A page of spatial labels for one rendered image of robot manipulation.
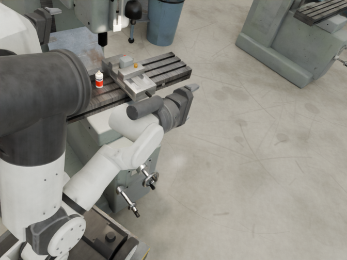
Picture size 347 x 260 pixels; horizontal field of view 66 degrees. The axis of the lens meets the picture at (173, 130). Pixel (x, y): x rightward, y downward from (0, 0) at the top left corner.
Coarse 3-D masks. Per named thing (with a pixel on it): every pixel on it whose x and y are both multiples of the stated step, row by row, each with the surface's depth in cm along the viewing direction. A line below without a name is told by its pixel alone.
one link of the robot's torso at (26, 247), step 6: (24, 246) 111; (30, 246) 110; (24, 252) 111; (30, 252) 110; (24, 258) 111; (30, 258) 110; (36, 258) 109; (42, 258) 108; (48, 258) 109; (54, 258) 111
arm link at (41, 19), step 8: (40, 8) 87; (24, 16) 82; (32, 16) 84; (40, 16) 86; (48, 16) 87; (32, 24) 82; (40, 24) 86; (48, 24) 88; (40, 32) 88; (48, 32) 90; (40, 40) 90; (48, 40) 93
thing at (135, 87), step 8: (112, 56) 166; (120, 56) 167; (104, 64) 161; (112, 64) 154; (112, 72) 158; (120, 80) 155; (128, 80) 153; (136, 80) 154; (144, 80) 156; (128, 88) 152; (136, 88) 150; (144, 88) 151; (152, 88) 155; (136, 96) 150; (144, 96) 155
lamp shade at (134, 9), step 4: (132, 0) 107; (136, 0) 108; (128, 4) 106; (132, 4) 106; (136, 4) 106; (140, 4) 108; (124, 8) 109; (128, 8) 107; (132, 8) 106; (136, 8) 107; (140, 8) 108; (124, 12) 110; (128, 12) 108; (132, 12) 107; (136, 12) 107; (140, 12) 109; (128, 16) 109; (132, 16) 108; (136, 16) 108; (140, 16) 110
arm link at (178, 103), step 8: (184, 88) 74; (168, 96) 72; (176, 96) 72; (184, 96) 74; (192, 96) 74; (168, 104) 68; (176, 104) 71; (184, 104) 73; (176, 112) 68; (184, 112) 75; (176, 120) 68; (184, 120) 78
